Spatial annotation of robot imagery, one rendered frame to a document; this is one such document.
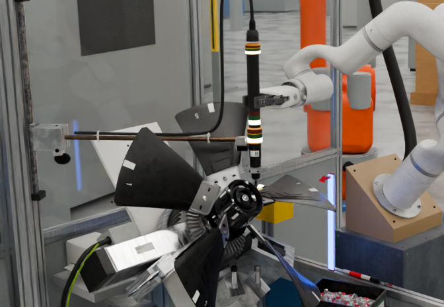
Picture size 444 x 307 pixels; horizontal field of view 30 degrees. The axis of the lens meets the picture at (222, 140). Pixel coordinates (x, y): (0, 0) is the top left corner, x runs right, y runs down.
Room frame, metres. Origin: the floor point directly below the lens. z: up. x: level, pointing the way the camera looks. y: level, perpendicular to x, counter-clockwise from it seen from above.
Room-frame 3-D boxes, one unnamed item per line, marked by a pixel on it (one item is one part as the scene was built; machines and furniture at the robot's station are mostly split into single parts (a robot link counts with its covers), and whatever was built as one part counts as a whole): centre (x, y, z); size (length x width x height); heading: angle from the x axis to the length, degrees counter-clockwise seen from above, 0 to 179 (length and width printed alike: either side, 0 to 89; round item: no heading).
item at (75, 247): (2.61, 0.44, 0.91); 0.17 x 0.16 x 0.11; 44
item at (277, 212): (2.78, -0.15, 1.02); 0.16 x 0.10 x 0.11; 44
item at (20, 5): (2.45, 0.57, 1.48); 0.05 x 0.03 x 0.62; 169
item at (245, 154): (2.32, -0.08, 1.32); 0.09 x 0.07 x 0.10; 79
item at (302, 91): (2.44, -0.22, 1.48); 0.09 x 0.03 x 0.08; 44
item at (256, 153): (2.32, -0.09, 1.48); 0.04 x 0.04 x 0.46
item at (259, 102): (2.31, -0.13, 1.48); 0.07 x 0.03 x 0.03; 134
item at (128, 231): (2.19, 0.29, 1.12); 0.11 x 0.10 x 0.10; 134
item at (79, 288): (2.64, 0.37, 0.84); 0.36 x 0.24 x 0.03; 134
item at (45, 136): (2.44, 0.52, 1.36); 0.10 x 0.07 x 0.08; 79
